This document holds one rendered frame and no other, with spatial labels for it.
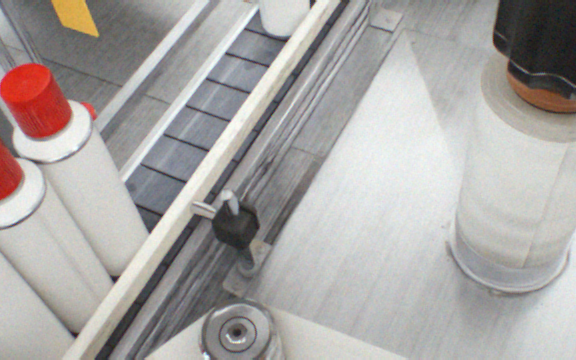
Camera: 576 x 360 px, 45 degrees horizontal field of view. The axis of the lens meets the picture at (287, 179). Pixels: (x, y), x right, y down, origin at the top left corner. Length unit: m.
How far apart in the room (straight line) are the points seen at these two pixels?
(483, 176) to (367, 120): 0.21
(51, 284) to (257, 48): 0.34
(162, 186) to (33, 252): 0.19
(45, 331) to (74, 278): 0.04
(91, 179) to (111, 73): 0.34
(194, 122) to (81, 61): 0.22
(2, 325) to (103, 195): 0.11
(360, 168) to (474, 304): 0.15
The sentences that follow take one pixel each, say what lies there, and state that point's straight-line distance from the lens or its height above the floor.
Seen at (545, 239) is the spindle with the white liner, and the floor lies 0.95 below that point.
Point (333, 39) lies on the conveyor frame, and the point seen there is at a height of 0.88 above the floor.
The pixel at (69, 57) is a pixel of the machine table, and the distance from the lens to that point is 0.85.
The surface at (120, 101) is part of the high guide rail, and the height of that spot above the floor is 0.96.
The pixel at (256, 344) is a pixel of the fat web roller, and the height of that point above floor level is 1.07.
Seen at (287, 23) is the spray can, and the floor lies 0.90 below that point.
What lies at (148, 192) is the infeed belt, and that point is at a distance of 0.63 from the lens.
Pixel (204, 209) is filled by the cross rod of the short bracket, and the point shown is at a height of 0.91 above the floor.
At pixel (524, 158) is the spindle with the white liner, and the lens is 0.43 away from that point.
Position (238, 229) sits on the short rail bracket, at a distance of 0.54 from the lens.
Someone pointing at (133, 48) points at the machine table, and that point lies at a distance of 0.83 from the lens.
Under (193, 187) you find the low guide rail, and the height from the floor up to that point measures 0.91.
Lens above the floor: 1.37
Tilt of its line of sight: 54 degrees down
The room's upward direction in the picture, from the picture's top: 9 degrees counter-clockwise
